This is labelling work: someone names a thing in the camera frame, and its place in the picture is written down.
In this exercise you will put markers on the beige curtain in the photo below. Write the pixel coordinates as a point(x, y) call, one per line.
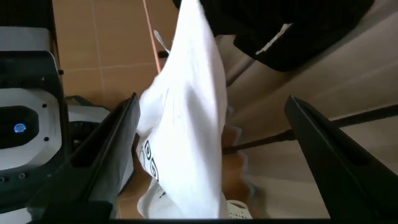
point(311, 81)

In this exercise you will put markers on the black clothes rack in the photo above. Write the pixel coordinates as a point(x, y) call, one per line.
point(357, 118)

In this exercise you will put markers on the black shorts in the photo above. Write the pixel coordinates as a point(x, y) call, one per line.
point(295, 37)

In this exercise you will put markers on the pink clothes hanger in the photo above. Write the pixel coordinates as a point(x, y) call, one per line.
point(153, 40)

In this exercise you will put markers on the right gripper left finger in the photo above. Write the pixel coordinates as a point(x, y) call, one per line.
point(77, 186)

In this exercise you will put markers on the white garment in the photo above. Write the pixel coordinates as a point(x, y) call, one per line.
point(186, 109)

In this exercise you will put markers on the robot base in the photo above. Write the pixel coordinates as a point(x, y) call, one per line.
point(28, 140)

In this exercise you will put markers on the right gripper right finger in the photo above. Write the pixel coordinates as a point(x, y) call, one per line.
point(348, 186)

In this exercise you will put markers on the white laundry basket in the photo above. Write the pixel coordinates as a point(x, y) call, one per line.
point(237, 210)

